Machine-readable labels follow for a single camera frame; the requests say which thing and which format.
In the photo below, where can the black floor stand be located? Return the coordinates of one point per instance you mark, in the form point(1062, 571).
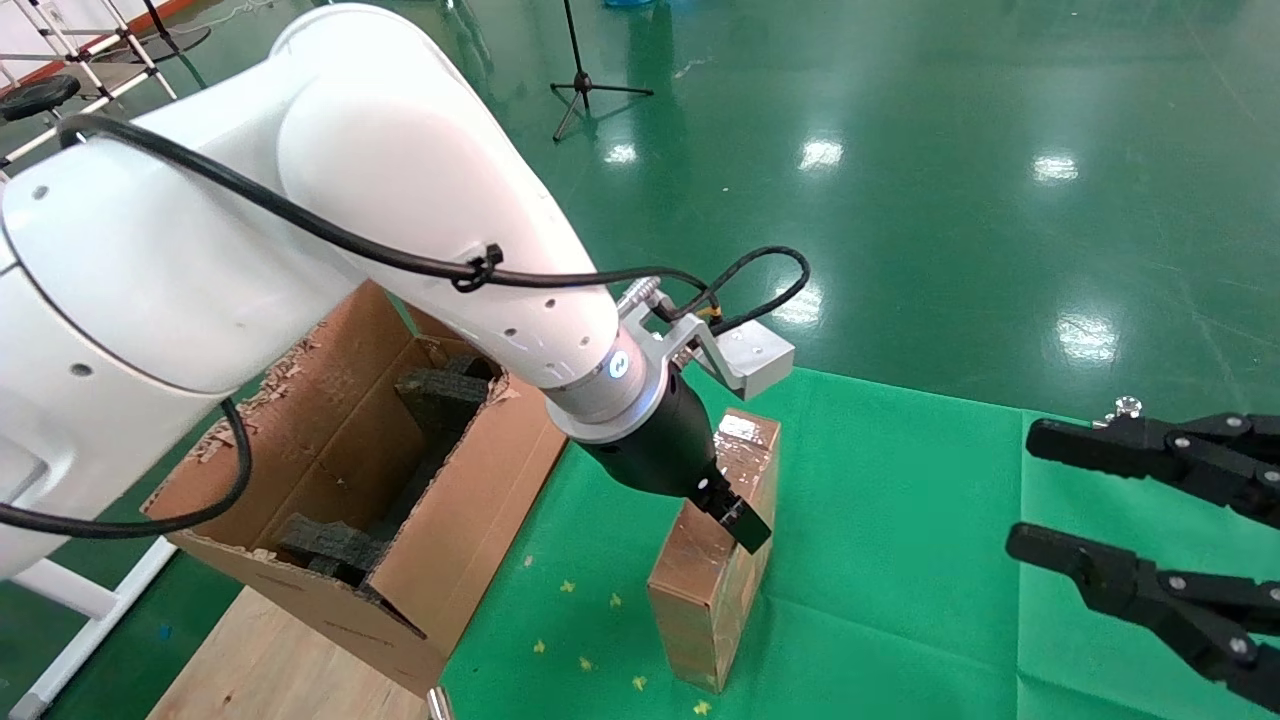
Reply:
point(180, 40)

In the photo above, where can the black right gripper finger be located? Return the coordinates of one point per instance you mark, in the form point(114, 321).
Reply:
point(1140, 585)
point(1150, 447)

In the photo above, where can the white table support frame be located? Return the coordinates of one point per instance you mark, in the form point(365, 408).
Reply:
point(95, 630)

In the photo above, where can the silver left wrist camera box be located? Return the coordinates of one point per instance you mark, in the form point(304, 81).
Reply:
point(755, 355)

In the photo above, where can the large open cardboard carton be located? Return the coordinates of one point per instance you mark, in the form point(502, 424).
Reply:
point(470, 530)

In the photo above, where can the black tripod stand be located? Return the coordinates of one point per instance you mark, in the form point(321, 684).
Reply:
point(583, 85)

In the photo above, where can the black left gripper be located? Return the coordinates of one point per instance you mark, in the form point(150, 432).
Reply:
point(660, 440)

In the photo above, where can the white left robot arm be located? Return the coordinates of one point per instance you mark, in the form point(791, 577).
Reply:
point(400, 180)

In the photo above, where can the black foam insert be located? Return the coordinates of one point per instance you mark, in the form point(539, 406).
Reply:
point(440, 395)
point(330, 545)

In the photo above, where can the black round stool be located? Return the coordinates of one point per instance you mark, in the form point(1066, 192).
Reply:
point(40, 95)

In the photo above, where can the small taped cardboard box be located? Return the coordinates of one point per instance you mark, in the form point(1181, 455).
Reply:
point(700, 620)

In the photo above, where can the green table cloth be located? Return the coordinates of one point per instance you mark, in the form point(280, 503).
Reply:
point(900, 560)

